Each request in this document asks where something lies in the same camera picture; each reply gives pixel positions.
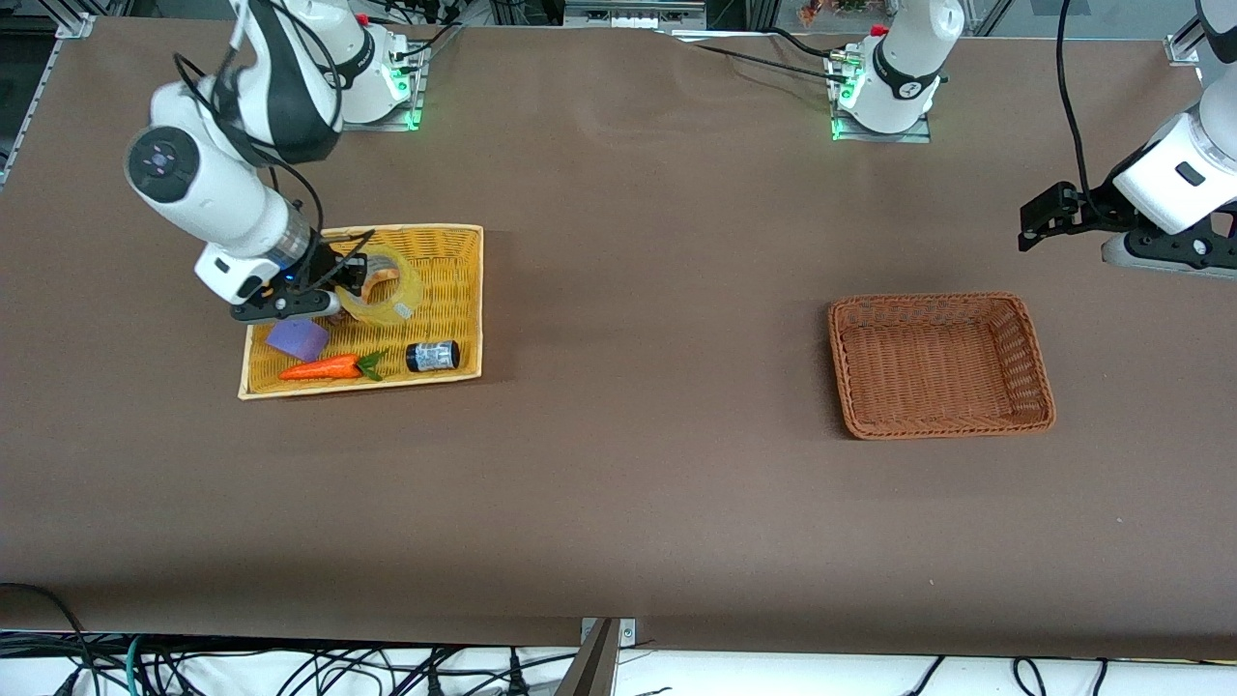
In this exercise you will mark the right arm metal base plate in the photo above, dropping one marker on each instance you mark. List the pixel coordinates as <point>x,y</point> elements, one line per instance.
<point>414,106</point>

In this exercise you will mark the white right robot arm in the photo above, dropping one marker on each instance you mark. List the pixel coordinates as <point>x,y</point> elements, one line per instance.
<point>213,193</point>

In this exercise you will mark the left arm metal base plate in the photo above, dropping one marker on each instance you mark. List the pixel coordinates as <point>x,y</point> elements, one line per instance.
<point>908,136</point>

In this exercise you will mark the orange toy carrot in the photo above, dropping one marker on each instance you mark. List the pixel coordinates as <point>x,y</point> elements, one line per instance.
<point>319,368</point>

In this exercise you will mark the yellow wicker basket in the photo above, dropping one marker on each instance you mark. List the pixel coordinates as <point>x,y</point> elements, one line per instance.
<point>445,290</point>

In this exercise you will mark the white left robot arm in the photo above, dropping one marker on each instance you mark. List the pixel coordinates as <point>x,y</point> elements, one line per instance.
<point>1169,174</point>

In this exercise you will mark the grey metal bar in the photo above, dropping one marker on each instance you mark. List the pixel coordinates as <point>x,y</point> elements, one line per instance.
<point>589,672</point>

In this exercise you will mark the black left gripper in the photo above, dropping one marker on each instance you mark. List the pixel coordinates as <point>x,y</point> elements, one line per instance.
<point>1090,217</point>

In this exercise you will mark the aluminium table corner bracket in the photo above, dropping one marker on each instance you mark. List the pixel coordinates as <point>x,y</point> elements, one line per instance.
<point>1184,50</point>
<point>77,26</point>

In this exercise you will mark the grey metal box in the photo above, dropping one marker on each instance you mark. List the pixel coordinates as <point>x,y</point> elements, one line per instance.
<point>628,14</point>

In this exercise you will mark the brown wicker basket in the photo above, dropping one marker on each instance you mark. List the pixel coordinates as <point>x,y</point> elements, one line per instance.
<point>870,387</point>

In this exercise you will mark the clear packing tape roll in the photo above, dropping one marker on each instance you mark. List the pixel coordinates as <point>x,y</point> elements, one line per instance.
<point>387,311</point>

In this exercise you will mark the metal table edge bracket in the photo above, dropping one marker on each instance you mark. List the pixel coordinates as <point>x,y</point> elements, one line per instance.
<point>628,633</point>

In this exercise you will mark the purple foam cube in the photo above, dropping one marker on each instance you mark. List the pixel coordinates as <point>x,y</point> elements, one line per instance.
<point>295,340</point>

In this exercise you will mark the small jar with black lid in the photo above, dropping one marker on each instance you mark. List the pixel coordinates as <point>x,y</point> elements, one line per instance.
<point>433,356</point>

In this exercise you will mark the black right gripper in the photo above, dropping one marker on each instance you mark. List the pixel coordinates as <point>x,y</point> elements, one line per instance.
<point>324,262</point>

